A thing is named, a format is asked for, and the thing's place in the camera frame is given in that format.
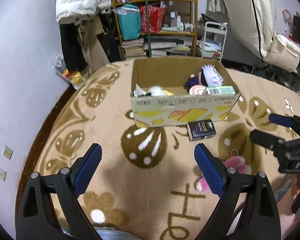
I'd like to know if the pink bear plush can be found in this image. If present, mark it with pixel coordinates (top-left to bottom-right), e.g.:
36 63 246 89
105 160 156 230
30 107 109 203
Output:
195 155 252 193

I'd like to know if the green tissue pack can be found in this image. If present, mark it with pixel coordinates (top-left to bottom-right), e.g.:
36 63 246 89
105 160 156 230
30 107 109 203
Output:
206 86 236 95

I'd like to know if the purple doll plush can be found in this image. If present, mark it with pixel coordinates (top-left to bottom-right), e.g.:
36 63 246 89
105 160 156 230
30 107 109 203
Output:
184 64 224 89

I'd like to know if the white chick plush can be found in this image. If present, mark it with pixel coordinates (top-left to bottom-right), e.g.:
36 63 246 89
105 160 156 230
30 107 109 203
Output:
145 86 167 96

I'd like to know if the clear plastic packet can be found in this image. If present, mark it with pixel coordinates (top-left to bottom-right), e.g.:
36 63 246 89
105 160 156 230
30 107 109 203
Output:
133 84 147 98

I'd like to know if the right hand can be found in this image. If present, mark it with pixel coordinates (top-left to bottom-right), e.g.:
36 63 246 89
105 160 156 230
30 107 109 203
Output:
290 174 300 200

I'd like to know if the cream cushion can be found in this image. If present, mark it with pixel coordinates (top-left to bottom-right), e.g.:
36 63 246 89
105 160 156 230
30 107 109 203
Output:
265 34 300 73

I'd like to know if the black face box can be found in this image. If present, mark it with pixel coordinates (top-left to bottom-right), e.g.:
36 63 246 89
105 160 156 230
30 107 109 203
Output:
186 119 217 141

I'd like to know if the pink swirl plush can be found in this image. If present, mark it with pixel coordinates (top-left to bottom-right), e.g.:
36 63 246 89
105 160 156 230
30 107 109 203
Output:
189 85 206 95

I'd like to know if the white utility cart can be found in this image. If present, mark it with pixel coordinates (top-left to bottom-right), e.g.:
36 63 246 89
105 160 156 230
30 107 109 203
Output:
197 21 228 61

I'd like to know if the yellow plush toy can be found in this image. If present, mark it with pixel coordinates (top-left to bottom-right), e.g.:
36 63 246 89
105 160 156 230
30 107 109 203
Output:
164 90 173 96

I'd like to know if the cardboard box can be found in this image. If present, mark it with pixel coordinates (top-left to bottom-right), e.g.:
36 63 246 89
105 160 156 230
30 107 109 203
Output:
130 57 241 128

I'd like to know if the book pile right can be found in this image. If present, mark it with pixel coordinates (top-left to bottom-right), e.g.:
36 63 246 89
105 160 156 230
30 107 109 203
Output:
143 35 193 57

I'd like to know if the snack bag on floor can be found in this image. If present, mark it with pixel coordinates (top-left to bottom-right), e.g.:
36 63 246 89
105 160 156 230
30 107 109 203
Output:
52 55 86 90

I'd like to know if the wooden bookshelf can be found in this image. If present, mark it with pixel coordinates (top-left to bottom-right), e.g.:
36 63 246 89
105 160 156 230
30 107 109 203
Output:
111 0 198 60

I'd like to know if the red gift bag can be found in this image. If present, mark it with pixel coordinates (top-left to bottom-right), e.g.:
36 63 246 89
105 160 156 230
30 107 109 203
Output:
140 5 166 33

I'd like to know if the book stack left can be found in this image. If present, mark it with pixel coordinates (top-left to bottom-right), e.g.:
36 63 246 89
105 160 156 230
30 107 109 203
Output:
122 38 146 60

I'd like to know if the beige hanging coat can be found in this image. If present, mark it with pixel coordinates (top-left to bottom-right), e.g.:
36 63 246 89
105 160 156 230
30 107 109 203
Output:
77 15 109 76

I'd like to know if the teal bag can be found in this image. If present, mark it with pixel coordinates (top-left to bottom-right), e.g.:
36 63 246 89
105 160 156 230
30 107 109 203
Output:
114 4 141 41

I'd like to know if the green pole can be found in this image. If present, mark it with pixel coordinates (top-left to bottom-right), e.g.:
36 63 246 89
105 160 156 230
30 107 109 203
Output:
145 0 152 58

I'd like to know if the lower wall socket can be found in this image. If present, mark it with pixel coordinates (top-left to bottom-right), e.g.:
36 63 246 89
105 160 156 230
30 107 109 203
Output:
0 168 7 181

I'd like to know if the wall socket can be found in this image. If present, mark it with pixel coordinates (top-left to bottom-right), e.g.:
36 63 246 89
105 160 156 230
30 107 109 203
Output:
0 168 7 181
2 145 13 160

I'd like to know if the upper wall socket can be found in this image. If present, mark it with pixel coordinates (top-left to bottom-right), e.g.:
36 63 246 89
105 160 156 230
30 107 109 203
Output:
2 145 13 160

